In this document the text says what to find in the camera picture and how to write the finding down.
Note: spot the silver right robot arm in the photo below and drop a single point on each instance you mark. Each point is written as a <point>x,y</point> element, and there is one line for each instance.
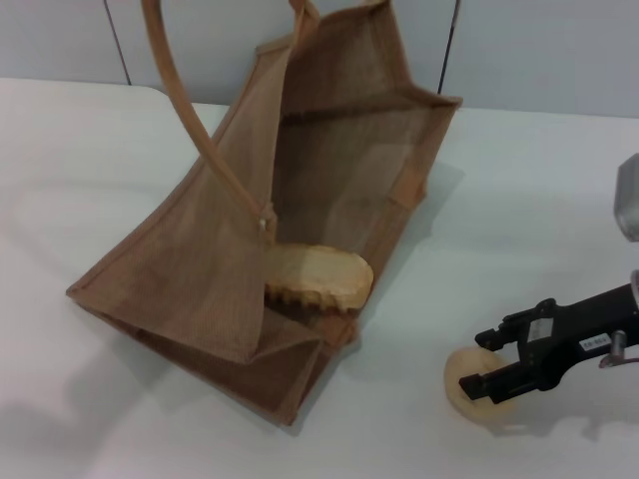
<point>635,287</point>

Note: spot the round beige egg yolk pastry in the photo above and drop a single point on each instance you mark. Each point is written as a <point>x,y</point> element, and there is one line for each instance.
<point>466,366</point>

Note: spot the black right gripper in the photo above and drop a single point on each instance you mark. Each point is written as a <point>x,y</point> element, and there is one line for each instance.
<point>564,334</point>

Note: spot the orange striped bread loaf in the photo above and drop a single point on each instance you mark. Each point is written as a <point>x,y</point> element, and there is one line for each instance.
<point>319,277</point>

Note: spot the brown woven handbag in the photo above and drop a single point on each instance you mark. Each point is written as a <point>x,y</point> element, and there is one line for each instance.
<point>199,249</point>

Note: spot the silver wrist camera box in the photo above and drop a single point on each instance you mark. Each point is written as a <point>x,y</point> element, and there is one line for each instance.
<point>630,199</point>

